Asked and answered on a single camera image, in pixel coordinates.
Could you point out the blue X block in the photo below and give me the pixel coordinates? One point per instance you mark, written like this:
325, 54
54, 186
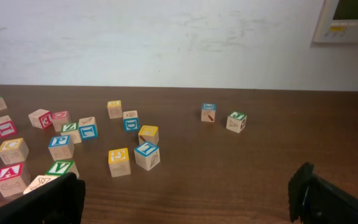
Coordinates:
208, 112

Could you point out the plain wooden red-side block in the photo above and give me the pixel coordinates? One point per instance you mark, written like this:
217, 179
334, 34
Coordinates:
7, 127

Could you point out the yellow Q block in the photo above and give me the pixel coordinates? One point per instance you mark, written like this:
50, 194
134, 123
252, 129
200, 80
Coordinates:
119, 163

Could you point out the red A block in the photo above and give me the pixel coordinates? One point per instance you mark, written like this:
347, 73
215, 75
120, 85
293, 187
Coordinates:
14, 179

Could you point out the wooden leaf blue-side block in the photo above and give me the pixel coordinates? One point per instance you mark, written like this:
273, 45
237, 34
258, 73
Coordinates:
88, 128

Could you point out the white wall control panel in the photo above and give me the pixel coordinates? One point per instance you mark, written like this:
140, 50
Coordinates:
337, 23

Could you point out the wooden shell blue-side block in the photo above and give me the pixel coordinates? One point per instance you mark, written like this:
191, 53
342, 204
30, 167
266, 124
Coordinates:
130, 121

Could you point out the plain wooden K-engraved block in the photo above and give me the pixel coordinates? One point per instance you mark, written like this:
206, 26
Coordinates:
41, 119

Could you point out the blue T block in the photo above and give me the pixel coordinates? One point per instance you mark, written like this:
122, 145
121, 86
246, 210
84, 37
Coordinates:
147, 155

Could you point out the yellow K block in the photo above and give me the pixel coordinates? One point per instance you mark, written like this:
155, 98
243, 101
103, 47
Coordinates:
149, 134

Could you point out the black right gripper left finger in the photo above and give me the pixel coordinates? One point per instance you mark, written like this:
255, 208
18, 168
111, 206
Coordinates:
59, 201

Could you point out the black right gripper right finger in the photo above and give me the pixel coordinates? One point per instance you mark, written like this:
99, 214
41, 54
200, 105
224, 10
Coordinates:
313, 199

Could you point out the green V block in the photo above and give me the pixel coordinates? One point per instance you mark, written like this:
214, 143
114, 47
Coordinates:
62, 167

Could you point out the green Z block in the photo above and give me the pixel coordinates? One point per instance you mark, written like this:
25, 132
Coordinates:
72, 130

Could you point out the yellow W block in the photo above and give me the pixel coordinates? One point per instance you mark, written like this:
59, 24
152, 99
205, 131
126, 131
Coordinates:
114, 109

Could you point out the blue P block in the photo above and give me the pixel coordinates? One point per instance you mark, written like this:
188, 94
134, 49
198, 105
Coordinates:
61, 147

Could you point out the green J block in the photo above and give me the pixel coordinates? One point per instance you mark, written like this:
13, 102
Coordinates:
236, 121

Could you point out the plain wooden engraved block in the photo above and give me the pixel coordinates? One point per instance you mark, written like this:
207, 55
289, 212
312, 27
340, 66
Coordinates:
39, 181

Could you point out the red O block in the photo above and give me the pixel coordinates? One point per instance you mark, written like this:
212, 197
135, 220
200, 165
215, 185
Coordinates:
59, 119

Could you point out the yellow C block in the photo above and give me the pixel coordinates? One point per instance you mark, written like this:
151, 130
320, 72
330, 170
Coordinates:
14, 151

